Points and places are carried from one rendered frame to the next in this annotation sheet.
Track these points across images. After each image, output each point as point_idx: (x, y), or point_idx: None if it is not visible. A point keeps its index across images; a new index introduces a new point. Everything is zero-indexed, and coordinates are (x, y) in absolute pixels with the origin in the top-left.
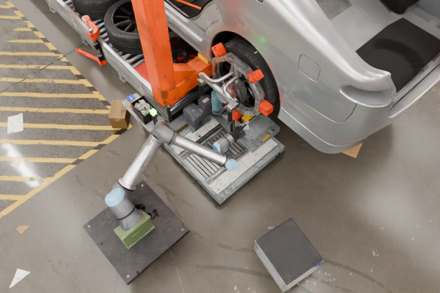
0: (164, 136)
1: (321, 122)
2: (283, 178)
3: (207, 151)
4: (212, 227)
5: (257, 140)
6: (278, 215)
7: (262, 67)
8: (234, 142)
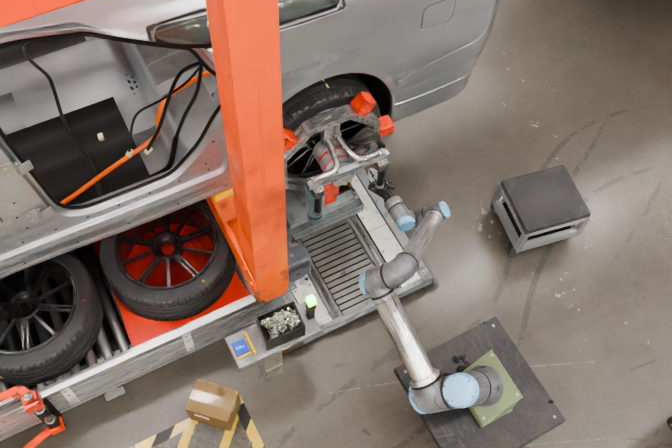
0: (409, 269)
1: (461, 57)
2: (407, 187)
3: (428, 226)
4: (464, 303)
5: (352, 193)
6: (463, 212)
7: (352, 88)
8: (332, 232)
